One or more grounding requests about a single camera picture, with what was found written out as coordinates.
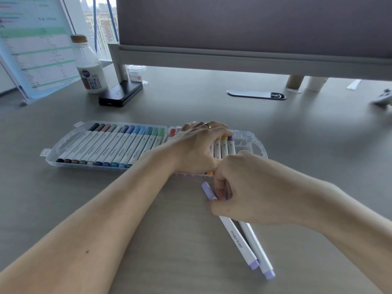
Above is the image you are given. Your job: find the person's left hand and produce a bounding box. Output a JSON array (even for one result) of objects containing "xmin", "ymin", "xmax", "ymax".
[{"xmin": 167, "ymin": 120, "xmax": 235, "ymax": 175}]

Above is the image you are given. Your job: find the person's right hand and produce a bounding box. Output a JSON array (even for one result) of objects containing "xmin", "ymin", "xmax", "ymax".
[{"xmin": 208, "ymin": 151, "xmax": 307, "ymax": 226}]

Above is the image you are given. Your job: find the mint-ended white marker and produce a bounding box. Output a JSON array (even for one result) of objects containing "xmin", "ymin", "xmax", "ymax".
[{"xmin": 140, "ymin": 127, "xmax": 160, "ymax": 156}]

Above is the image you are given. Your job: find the lavender marker cap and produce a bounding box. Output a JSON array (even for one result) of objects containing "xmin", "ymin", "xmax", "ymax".
[{"xmin": 201, "ymin": 182, "xmax": 218, "ymax": 201}]

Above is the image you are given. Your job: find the clear plastic marker case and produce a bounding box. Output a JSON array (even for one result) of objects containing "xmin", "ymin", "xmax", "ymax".
[{"xmin": 40, "ymin": 120, "xmax": 269, "ymax": 178}]

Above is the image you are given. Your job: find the lavender-ended white marker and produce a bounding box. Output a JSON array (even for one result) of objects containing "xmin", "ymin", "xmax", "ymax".
[{"xmin": 201, "ymin": 182, "xmax": 260, "ymax": 271}]

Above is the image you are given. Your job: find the periwinkle-ended white marker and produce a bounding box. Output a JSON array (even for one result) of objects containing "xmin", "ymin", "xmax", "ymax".
[{"xmin": 238, "ymin": 222, "xmax": 276, "ymax": 280}]

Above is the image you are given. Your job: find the sky-blue-ended white marker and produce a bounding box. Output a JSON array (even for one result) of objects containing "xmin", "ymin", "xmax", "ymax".
[
  {"xmin": 118, "ymin": 126, "xmax": 148, "ymax": 168},
  {"xmin": 111, "ymin": 125, "xmax": 142, "ymax": 168}
]

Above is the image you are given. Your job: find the blue-ended white marker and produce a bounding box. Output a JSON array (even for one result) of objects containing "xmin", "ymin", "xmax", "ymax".
[{"xmin": 102, "ymin": 125, "xmax": 136, "ymax": 167}]

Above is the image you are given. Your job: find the navy-ended white marker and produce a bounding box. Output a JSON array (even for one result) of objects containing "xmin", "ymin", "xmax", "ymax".
[{"xmin": 94, "ymin": 125, "xmax": 130, "ymax": 167}]

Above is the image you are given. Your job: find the tan-ended white marker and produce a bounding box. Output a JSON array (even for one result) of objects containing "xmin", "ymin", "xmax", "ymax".
[{"xmin": 71, "ymin": 124, "xmax": 112, "ymax": 165}]

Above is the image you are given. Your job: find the brown-ended white marker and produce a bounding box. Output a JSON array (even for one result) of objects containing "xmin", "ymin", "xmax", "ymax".
[{"xmin": 63, "ymin": 124, "xmax": 106, "ymax": 164}]

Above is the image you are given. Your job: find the black-ended white marker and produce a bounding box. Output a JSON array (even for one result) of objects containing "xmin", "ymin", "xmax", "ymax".
[{"xmin": 56, "ymin": 123, "xmax": 100, "ymax": 164}]

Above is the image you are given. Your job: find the person's left forearm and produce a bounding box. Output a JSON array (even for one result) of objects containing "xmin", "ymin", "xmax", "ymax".
[{"xmin": 0, "ymin": 143, "xmax": 181, "ymax": 294}]

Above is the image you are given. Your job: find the person's right forearm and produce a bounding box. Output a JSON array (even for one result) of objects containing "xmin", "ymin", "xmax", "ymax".
[{"xmin": 295, "ymin": 177, "xmax": 392, "ymax": 294}]

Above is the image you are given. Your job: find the black rectangular power bank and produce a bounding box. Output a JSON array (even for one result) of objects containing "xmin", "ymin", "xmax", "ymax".
[{"xmin": 98, "ymin": 81, "xmax": 144, "ymax": 107}]

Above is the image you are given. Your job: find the small clear jar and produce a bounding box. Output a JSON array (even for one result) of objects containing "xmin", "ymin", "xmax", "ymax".
[{"xmin": 126, "ymin": 65, "xmax": 148, "ymax": 86}]

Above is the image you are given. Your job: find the grey desk shelf riser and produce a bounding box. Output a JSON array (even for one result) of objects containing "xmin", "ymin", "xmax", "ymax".
[{"xmin": 107, "ymin": 42, "xmax": 392, "ymax": 82}]

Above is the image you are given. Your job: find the brown paper cup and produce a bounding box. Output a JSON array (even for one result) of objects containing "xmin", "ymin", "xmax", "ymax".
[{"xmin": 285, "ymin": 75, "xmax": 305, "ymax": 90}]

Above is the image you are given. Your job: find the white paper cup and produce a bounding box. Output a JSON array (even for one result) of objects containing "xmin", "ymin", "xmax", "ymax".
[{"xmin": 305, "ymin": 76, "xmax": 329, "ymax": 92}]

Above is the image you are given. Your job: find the white milk bottle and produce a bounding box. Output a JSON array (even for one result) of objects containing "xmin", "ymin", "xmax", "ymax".
[{"xmin": 70, "ymin": 34, "xmax": 108, "ymax": 94}]

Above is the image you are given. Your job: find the grey desk divider shelf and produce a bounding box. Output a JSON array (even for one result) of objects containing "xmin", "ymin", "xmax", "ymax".
[{"xmin": 116, "ymin": 0, "xmax": 392, "ymax": 58}]

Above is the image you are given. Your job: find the white and yellow controller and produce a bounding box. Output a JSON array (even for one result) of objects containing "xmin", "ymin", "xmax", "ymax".
[{"xmin": 370, "ymin": 88, "xmax": 392, "ymax": 107}]

